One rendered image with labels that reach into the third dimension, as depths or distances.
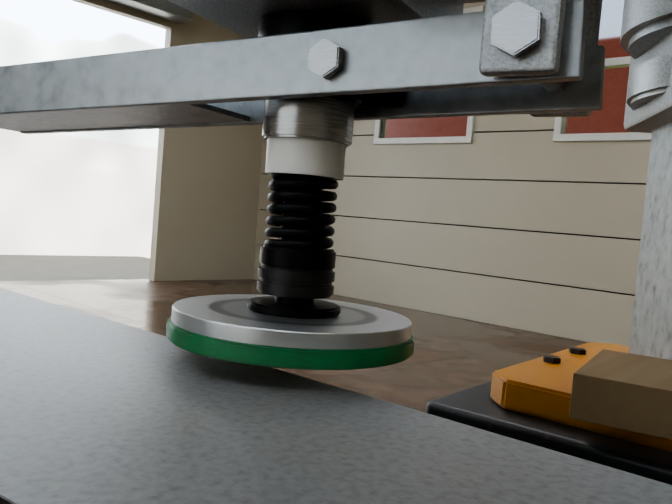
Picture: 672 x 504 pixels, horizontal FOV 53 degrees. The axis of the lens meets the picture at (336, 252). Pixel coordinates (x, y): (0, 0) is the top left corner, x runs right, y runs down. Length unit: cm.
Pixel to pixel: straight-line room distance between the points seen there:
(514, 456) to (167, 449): 20
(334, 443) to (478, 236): 683
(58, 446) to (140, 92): 35
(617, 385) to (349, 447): 42
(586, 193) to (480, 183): 114
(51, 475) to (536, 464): 26
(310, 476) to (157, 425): 11
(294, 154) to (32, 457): 31
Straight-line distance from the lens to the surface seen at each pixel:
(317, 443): 41
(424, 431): 45
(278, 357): 50
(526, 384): 92
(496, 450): 44
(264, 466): 37
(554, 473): 42
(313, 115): 56
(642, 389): 77
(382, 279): 794
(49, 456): 39
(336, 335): 51
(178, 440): 41
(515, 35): 45
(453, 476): 39
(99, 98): 68
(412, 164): 776
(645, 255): 111
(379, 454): 40
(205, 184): 893
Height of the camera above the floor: 98
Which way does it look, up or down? 3 degrees down
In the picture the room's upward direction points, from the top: 5 degrees clockwise
